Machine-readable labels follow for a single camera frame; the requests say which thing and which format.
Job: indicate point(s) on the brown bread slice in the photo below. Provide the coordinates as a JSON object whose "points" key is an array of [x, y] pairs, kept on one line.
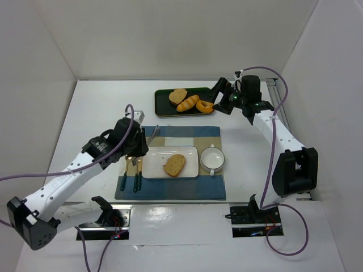
{"points": [[177, 96], [174, 165]]}

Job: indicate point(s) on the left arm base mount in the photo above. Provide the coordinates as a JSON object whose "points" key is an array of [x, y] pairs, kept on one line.
{"points": [[117, 225]]}

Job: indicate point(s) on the golden bread roll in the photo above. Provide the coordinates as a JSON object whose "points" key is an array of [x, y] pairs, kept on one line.
{"points": [[188, 103]]}

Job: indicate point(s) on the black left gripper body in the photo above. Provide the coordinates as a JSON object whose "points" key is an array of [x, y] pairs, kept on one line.
{"points": [[142, 142]]}

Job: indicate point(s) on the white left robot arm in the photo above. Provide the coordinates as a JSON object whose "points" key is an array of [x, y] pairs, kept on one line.
{"points": [[41, 215]]}

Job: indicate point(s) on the dark green serving tray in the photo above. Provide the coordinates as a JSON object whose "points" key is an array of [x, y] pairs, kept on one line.
{"points": [[164, 108]]}

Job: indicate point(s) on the gold spoon green handle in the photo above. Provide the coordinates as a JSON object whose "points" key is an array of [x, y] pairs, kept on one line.
{"points": [[129, 163]]}

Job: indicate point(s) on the orange glazed donut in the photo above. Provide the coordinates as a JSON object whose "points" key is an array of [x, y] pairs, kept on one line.
{"points": [[204, 106]]}

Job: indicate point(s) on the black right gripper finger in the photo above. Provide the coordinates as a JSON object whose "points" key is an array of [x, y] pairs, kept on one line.
{"points": [[225, 107], [221, 86]]}

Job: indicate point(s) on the white soup cup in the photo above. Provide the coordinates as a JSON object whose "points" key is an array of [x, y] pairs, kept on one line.
{"points": [[212, 160]]}

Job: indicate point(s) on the gold fork green handle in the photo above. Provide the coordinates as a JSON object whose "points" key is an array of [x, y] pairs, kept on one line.
{"points": [[138, 176]]}

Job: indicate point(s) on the white rectangular plate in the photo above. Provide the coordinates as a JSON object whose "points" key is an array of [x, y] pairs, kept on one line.
{"points": [[156, 158]]}

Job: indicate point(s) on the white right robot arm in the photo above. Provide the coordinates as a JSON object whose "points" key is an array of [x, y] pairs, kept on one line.
{"points": [[293, 168]]}

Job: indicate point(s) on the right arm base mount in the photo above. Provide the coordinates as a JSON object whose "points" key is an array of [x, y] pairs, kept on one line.
{"points": [[246, 224]]}

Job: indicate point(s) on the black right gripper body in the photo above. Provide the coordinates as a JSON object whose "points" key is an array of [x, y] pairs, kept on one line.
{"points": [[224, 95]]}

